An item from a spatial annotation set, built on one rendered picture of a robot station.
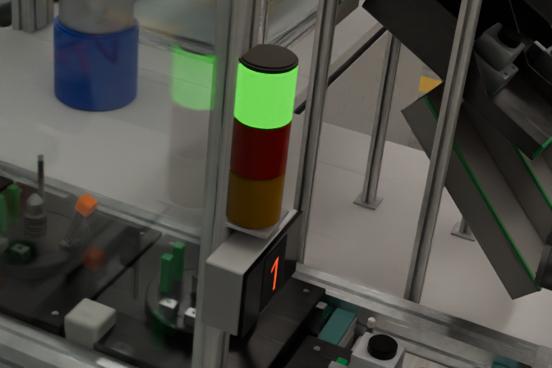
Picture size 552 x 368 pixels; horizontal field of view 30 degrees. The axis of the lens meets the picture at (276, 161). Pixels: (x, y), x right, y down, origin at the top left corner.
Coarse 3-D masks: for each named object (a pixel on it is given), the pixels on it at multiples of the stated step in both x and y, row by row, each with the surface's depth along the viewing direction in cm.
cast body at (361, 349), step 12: (372, 336) 105; (384, 336) 105; (360, 348) 105; (372, 348) 104; (384, 348) 104; (396, 348) 104; (360, 360) 104; (372, 360) 103; (384, 360) 104; (396, 360) 104
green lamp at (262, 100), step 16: (240, 64) 84; (240, 80) 84; (256, 80) 83; (272, 80) 83; (288, 80) 84; (240, 96) 85; (256, 96) 84; (272, 96) 84; (288, 96) 85; (240, 112) 85; (256, 112) 84; (272, 112) 85; (288, 112) 86
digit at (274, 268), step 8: (280, 248) 94; (272, 256) 92; (280, 256) 95; (272, 264) 93; (280, 264) 95; (264, 272) 92; (272, 272) 94; (280, 272) 96; (264, 280) 92; (272, 280) 94; (280, 280) 97; (264, 288) 93; (272, 288) 95; (264, 296) 94; (272, 296) 96; (264, 304) 94
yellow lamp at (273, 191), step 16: (240, 176) 88; (240, 192) 89; (256, 192) 88; (272, 192) 89; (240, 208) 89; (256, 208) 89; (272, 208) 90; (240, 224) 90; (256, 224) 90; (272, 224) 91
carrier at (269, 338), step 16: (288, 288) 131; (304, 288) 132; (320, 288) 132; (272, 304) 128; (288, 304) 129; (304, 304) 129; (256, 320) 125; (272, 320) 126; (288, 320) 126; (304, 320) 127; (256, 336) 123; (272, 336) 123; (288, 336) 123; (240, 352) 120; (256, 352) 120; (272, 352) 120
